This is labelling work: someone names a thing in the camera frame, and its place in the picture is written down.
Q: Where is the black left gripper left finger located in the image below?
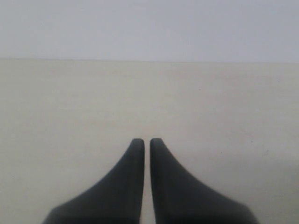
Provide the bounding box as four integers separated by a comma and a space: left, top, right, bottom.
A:
44, 139, 145, 224

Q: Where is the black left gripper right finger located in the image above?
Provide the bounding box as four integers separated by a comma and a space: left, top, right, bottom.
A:
150, 138, 257, 224

